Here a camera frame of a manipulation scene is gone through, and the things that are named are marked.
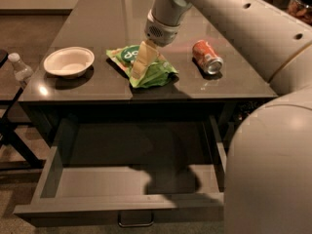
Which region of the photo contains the clear plastic water bottle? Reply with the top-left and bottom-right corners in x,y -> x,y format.
8,53 -> 33,89

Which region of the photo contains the red soda can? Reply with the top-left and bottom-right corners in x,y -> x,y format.
192,40 -> 223,75

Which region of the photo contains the green rice chip bag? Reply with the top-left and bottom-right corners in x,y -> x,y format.
105,44 -> 179,90

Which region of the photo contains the white paper bowl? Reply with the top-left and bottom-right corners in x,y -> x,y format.
43,47 -> 95,79

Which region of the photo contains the black side table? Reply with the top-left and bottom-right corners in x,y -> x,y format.
0,49 -> 45,171

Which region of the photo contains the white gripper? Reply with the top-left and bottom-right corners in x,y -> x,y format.
131,12 -> 179,79

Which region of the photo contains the open grey top drawer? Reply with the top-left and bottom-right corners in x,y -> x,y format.
14,119 -> 224,227

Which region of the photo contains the glass jar of nuts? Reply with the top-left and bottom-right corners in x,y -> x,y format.
287,0 -> 312,25

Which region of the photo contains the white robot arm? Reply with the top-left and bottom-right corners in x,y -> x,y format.
145,0 -> 312,234

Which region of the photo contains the metal drawer handle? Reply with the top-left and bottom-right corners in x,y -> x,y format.
117,212 -> 154,228

